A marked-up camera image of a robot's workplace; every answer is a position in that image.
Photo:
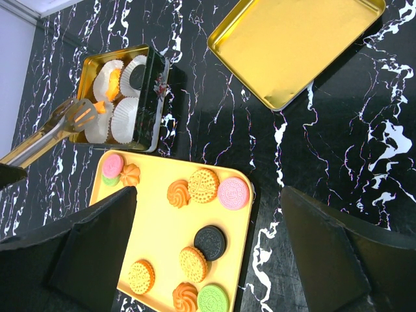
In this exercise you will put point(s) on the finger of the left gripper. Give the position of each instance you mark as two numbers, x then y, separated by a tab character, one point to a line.
10	175

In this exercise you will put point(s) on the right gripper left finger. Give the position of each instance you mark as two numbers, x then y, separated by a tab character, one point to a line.
72	264

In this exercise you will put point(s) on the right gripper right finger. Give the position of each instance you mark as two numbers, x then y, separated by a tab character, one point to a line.
345	263

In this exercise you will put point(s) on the metal serving tongs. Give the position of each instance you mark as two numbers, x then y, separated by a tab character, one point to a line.
69	118

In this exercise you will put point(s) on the orange fish cookie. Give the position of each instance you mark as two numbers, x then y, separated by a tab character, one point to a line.
114	84
100	107

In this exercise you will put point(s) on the tan dotted cookie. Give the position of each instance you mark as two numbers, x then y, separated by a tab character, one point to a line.
193	264
203	186
141	277

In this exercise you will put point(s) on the black round cookie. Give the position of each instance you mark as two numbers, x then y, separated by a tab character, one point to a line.
137	76
211	242

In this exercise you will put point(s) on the gold tin lid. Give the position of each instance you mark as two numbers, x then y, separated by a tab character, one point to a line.
277	48

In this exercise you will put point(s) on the tan dotted cookie bottom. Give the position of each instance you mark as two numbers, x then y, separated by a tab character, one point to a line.
141	277

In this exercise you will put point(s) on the green round cookie left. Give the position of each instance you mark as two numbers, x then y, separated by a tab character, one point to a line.
110	182

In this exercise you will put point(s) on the green round cookie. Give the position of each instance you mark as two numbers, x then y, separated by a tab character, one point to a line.
212	298
110	182

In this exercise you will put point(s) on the white paper cup front-left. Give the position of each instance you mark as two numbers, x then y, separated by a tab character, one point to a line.
98	132

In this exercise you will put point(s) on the pink round cookie left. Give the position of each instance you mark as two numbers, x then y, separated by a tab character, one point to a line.
112	166

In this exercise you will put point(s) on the pink round cookie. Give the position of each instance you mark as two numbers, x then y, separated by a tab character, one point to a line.
233	193
112	166

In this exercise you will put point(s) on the orange swirl cookie left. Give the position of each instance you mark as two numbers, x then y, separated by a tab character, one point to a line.
130	175

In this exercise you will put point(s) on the orange swirl cookie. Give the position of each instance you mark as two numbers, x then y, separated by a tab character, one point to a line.
130	175
185	298
178	194

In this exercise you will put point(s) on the orange swirl cookie bottom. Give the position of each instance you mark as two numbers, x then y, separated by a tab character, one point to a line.
185	298

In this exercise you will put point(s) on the yellow plastic tray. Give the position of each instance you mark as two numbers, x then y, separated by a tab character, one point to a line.
160	231

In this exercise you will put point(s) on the orange swirl cookie centre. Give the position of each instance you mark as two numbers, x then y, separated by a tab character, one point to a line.
178	194

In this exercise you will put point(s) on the white paper cup front-right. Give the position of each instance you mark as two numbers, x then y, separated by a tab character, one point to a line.
124	119

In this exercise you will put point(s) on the white paper cup back-left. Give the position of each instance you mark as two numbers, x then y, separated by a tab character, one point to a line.
106	85

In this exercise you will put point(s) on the pink round cookie right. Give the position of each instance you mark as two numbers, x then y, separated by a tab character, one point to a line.
233	193

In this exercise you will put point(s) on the green round cookie right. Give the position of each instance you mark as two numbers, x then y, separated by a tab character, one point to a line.
212	298

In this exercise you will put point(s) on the white paper cup back-right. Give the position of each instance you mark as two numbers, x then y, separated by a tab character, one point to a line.
125	88

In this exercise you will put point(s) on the tan dotted cookie top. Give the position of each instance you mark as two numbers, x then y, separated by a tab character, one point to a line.
203	186

